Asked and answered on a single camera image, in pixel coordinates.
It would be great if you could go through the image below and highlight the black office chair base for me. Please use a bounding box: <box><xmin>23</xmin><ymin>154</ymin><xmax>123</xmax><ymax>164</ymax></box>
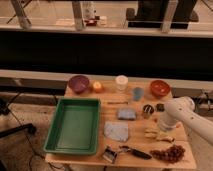
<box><xmin>0</xmin><ymin>98</ymin><xmax>37</xmax><ymax>139</ymax></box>

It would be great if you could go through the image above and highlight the white cup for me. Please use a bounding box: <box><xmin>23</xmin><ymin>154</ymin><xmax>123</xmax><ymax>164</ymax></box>
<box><xmin>115</xmin><ymin>75</ymin><xmax>128</xmax><ymax>92</ymax></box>

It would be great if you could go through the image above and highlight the black handled peeler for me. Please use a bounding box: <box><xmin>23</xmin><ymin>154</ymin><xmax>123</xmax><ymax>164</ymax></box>
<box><xmin>119</xmin><ymin>145</ymin><xmax>152</xmax><ymax>160</ymax></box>

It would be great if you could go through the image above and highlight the small dark cube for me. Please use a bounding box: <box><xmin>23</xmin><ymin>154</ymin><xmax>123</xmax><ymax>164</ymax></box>
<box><xmin>156</xmin><ymin>103</ymin><xmax>165</xmax><ymax>112</ymax></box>

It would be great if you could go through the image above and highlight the red bowl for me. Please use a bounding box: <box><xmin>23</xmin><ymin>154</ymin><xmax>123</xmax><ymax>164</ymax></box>
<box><xmin>150</xmin><ymin>80</ymin><xmax>171</xmax><ymax>98</ymax></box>

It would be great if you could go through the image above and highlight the purple bowl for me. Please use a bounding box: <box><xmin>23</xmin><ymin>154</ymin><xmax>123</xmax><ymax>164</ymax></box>
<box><xmin>68</xmin><ymin>75</ymin><xmax>90</xmax><ymax>94</ymax></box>

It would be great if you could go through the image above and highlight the round metal tin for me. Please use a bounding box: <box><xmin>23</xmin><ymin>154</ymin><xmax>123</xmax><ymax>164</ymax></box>
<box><xmin>143</xmin><ymin>104</ymin><xmax>154</xmax><ymax>119</ymax></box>

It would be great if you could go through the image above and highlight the metal binder clip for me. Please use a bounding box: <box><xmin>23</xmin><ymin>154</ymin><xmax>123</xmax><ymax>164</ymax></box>
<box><xmin>102</xmin><ymin>146</ymin><xmax>118</xmax><ymax>164</ymax></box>

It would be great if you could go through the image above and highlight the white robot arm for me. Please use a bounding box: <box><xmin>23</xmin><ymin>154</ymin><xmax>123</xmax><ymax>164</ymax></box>
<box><xmin>157</xmin><ymin>97</ymin><xmax>213</xmax><ymax>146</ymax></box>

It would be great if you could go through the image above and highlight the blue sponge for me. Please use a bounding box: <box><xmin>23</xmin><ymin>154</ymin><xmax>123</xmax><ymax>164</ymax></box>
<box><xmin>117</xmin><ymin>108</ymin><xmax>136</xmax><ymax>120</ymax></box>

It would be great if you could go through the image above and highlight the orange fruit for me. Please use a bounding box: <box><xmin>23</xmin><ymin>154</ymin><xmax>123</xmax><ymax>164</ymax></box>
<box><xmin>92</xmin><ymin>81</ymin><xmax>103</xmax><ymax>93</ymax></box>

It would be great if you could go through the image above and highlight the white bottle in background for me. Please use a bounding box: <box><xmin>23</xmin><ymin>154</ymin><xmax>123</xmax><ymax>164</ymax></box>
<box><xmin>82</xmin><ymin>1</ymin><xmax>95</xmax><ymax>20</ymax></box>

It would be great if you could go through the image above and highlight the green plastic tray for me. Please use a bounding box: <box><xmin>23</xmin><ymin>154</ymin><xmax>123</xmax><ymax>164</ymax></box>
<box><xmin>44</xmin><ymin>98</ymin><xmax>101</xmax><ymax>155</ymax></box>

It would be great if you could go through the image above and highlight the blue folded cloth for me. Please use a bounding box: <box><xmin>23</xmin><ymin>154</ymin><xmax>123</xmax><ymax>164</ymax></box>
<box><xmin>104</xmin><ymin>121</ymin><xmax>129</xmax><ymax>142</ymax></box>

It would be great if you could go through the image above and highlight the bunch of red grapes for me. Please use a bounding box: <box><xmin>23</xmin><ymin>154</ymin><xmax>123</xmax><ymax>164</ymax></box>
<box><xmin>150</xmin><ymin>145</ymin><xmax>185</xmax><ymax>163</ymax></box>

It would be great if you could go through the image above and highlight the blue cup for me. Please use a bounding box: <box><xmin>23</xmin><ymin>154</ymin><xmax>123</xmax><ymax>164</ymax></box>
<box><xmin>133</xmin><ymin>87</ymin><xmax>144</xmax><ymax>101</ymax></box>

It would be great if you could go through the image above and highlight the yellow banana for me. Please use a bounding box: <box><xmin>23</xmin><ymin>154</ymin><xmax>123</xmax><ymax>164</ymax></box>
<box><xmin>145</xmin><ymin>128</ymin><xmax>174</xmax><ymax>143</ymax></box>

